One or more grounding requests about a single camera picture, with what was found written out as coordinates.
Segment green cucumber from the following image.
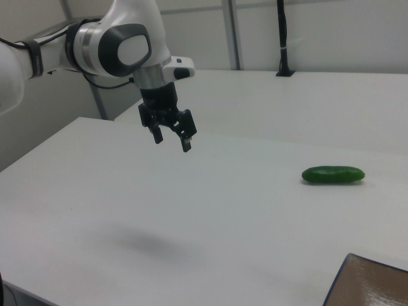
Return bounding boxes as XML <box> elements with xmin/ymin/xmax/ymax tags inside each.
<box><xmin>302</xmin><ymin>166</ymin><xmax>365</xmax><ymax>186</ymax></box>

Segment black velcro strap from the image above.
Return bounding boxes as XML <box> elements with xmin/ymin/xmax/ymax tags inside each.
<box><xmin>24</xmin><ymin>39</ymin><xmax>45</xmax><ymax>78</ymax></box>

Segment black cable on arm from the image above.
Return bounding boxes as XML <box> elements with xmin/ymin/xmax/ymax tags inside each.
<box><xmin>0</xmin><ymin>18</ymin><xmax>135</xmax><ymax>90</ymax></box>

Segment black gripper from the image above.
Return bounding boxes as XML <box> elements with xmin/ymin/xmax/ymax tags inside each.
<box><xmin>138</xmin><ymin>82</ymin><xmax>198</xmax><ymax>154</ymax></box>

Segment brown square ceramic plate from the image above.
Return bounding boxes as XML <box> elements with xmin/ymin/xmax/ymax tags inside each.
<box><xmin>321</xmin><ymin>252</ymin><xmax>408</xmax><ymax>306</ymax></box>

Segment black camera pole with base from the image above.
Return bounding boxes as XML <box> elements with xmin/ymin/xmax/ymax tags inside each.
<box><xmin>275</xmin><ymin>0</ymin><xmax>296</xmax><ymax>78</ymax></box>

